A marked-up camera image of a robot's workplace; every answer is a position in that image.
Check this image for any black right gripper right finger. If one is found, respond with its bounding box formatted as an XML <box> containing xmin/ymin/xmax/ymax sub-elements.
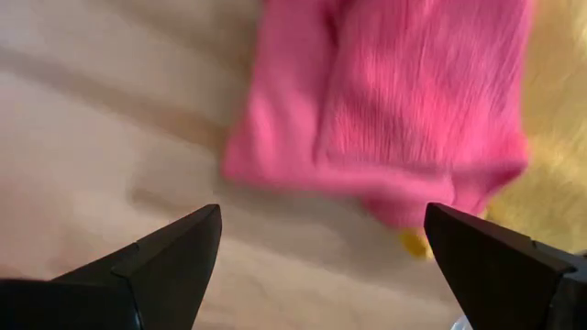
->
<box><xmin>423</xmin><ymin>202</ymin><xmax>587</xmax><ymax>330</ymax></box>

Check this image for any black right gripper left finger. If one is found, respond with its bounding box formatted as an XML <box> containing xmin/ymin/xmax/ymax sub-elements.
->
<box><xmin>0</xmin><ymin>203</ymin><xmax>224</xmax><ymax>330</ymax></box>

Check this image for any yellow microfiber towel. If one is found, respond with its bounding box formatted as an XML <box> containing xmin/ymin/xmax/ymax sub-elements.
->
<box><xmin>397</xmin><ymin>0</ymin><xmax>587</xmax><ymax>260</ymax></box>

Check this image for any pink microfiber towel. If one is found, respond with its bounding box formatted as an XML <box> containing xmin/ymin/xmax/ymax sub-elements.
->
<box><xmin>219</xmin><ymin>0</ymin><xmax>536</xmax><ymax>230</ymax></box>

